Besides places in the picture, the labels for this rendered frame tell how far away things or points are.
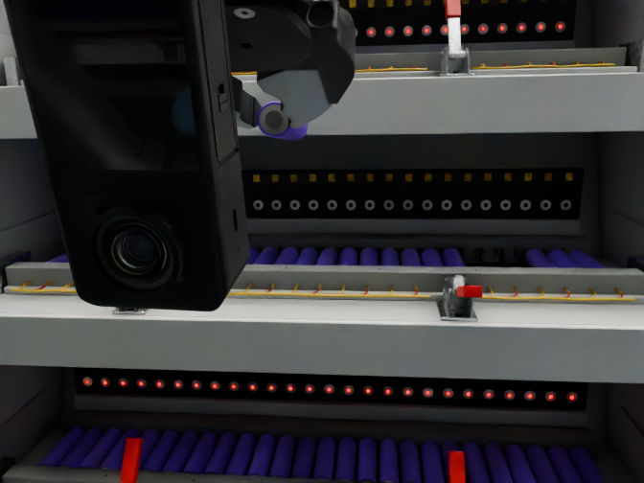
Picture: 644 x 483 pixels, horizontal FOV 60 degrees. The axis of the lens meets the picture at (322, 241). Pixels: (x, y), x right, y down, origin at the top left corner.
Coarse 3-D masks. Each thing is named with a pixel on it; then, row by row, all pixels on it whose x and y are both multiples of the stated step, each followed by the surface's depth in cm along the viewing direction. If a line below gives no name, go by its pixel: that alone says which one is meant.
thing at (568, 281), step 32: (256, 288) 50; (288, 288) 49; (320, 288) 48; (352, 288) 49; (384, 288) 48; (416, 288) 47; (512, 288) 47; (544, 288) 47; (576, 288) 47; (608, 288) 47; (640, 288) 46
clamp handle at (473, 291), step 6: (462, 276) 44; (456, 282) 44; (462, 282) 44; (456, 288) 44; (462, 288) 38; (468, 288) 37; (474, 288) 37; (480, 288) 37; (462, 294) 38; (468, 294) 37; (474, 294) 37; (480, 294) 37
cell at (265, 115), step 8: (264, 104) 29; (272, 104) 29; (280, 104) 29; (264, 112) 29; (272, 112) 29; (280, 112) 29; (264, 120) 29; (272, 120) 29; (280, 120) 29; (264, 128) 29; (272, 128) 29; (280, 128) 29; (288, 128) 29; (296, 128) 31; (304, 128) 33; (272, 136) 29; (280, 136) 29; (288, 136) 31; (296, 136) 33
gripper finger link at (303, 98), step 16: (272, 80) 22; (288, 80) 22; (304, 80) 22; (320, 80) 22; (288, 96) 24; (304, 96) 24; (320, 96) 24; (288, 112) 26; (304, 112) 26; (320, 112) 26
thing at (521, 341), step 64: (0, 256) 54; (640, 256) 50; (0, 320) 46; (64, 320) 46; (128, 320) 45; (192, 320) 45; (256, 320) 44; (320, 320) 44; (384, 320) 44; (512, 320) 43; (576, 320) 43; (640, 320) 43
